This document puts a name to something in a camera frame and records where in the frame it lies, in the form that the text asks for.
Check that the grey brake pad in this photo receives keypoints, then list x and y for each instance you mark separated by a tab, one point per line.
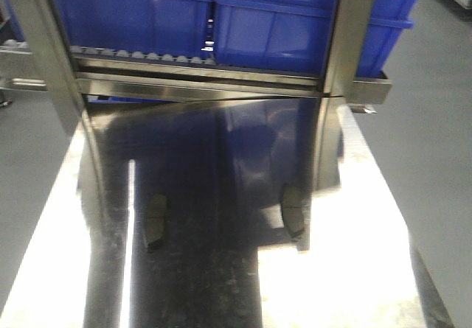
155	221
292	211

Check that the large blue plastic bin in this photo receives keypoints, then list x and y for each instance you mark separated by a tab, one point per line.
292	35

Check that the blue plastic bin left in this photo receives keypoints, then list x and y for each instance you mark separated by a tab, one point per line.
174	27

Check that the stainless steel rack frame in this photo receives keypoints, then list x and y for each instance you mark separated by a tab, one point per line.
69	78

